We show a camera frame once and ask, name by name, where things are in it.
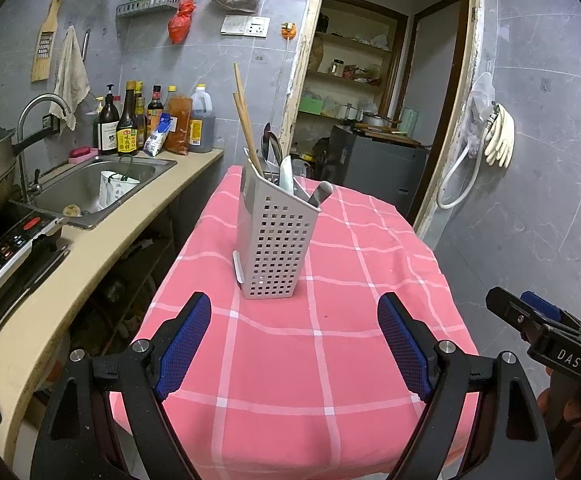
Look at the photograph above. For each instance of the wooden door frame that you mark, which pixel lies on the wooden door frame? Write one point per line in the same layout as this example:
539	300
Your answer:
303	60

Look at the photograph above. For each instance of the wooden grater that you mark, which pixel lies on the wooden grater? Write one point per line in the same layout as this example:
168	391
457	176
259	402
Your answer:
45	45

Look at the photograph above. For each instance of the dark pump bottle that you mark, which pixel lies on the dark pump bottle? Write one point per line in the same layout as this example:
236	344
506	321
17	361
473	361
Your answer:
106	132

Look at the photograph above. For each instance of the yellow label soy sauce bottle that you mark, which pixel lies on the yellow label soy sauce bottle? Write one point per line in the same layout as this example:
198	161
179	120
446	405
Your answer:
127	135

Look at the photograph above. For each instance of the wooden cutting board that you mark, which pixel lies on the wooden cutting board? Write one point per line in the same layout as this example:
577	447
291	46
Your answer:
390	137

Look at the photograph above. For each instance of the brown paper bag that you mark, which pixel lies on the brown paper bag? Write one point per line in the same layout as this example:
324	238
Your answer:
315	57

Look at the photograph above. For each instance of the pale green board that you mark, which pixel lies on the pale green board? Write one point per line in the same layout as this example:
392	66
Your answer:
409	121

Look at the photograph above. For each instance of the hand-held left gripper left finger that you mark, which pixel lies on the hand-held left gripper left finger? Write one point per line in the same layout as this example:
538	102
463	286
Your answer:
185	345

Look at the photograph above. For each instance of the black induction cooker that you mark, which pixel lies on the black induction cooker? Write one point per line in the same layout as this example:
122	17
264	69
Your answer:
5	260

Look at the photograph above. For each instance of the white cup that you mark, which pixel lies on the white cup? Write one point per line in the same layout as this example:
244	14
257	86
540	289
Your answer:
115	187

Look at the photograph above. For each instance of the red plastic bag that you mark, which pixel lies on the red plastic bag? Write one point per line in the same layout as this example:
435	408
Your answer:
180	22

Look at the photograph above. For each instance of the steel sink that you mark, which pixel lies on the steel sink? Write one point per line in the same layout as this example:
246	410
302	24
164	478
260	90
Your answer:
75	185

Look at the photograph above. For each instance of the white perforated utensil holder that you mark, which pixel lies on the white perforated utensil holder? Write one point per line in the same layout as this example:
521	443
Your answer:
275	250

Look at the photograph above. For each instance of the yellow cap dark sauce bottle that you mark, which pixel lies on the yellow cap dark sauce bottle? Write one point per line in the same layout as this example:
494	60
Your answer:
140	110

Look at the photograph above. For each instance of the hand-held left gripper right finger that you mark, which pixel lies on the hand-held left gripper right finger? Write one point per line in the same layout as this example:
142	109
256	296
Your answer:
403	345

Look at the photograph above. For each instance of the pink sponge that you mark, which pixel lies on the pink sponge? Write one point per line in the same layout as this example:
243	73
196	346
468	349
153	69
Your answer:
83	154

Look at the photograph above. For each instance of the wooden shelf unit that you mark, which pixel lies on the wooden shelf unit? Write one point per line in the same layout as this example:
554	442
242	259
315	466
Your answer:
350	44

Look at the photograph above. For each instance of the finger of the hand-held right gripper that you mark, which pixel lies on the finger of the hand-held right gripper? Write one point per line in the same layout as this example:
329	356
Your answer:
540	305
513	312

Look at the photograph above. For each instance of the metal wall shelf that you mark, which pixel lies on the metal wall shelf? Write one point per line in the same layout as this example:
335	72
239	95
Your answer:
148	7

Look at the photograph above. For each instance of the yellow scrubber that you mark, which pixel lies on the yellow scrubber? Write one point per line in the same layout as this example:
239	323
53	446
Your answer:
72	209

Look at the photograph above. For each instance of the wall socket panel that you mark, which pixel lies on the wall socket panel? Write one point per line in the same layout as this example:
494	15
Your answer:
245	26

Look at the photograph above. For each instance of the red cap dark sauce bottle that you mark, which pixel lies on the red cap dark sauce bottle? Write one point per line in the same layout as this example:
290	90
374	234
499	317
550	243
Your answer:
155	107

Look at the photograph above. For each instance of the person's right hand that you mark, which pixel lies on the person's right hand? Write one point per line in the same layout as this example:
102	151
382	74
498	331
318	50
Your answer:
570	405

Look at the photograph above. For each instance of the orange sauce bottle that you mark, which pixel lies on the orange sauce bottle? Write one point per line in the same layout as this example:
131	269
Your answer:
178	125

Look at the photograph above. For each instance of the metal pot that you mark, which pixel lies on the metal pot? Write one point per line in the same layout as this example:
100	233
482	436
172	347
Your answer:
378	120

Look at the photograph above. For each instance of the metal faucet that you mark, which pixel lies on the metal faucet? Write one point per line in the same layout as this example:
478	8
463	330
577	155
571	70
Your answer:
35	105

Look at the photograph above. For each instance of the wooden chopstick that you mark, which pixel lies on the wooden chopstick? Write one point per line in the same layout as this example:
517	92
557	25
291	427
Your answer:
243	105
255	157
243	132

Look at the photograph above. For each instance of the hanging dishcloth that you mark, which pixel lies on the hanging dishcloth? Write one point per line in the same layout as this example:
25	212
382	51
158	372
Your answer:
73	80

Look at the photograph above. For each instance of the clear plastic bag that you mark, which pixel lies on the clear plastic bag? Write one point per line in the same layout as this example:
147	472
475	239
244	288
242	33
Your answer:
479	105

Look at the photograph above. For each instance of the orange wall hook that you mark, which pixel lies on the orange wall hook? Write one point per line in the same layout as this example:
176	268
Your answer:
288	31

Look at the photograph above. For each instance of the glass jar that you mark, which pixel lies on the glass jar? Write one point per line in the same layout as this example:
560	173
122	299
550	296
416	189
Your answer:
337	67

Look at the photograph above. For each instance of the green box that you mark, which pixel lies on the green box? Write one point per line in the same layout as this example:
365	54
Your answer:
311	105

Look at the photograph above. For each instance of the hanging metal tool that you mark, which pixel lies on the hanging metal tool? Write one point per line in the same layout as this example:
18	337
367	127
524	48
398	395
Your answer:
86	45

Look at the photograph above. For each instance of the grey cabinet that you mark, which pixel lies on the grey cabinet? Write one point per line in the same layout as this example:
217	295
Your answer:
375	175

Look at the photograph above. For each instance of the pink checked tablecloth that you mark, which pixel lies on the pink checked tablecloth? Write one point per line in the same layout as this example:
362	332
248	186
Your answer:
295	385

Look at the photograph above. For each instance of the blue white packet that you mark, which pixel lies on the blue white packet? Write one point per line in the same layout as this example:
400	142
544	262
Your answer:
158	137

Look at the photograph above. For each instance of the cream rubber glove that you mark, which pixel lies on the cream rubber glove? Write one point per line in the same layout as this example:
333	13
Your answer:
507	135
494	140

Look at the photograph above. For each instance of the metal peeler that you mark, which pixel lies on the metal peeler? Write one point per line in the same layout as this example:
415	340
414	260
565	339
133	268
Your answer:
320	194

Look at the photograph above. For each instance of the large oil jug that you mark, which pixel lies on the large oil jug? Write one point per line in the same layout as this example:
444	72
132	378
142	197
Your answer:
203	125

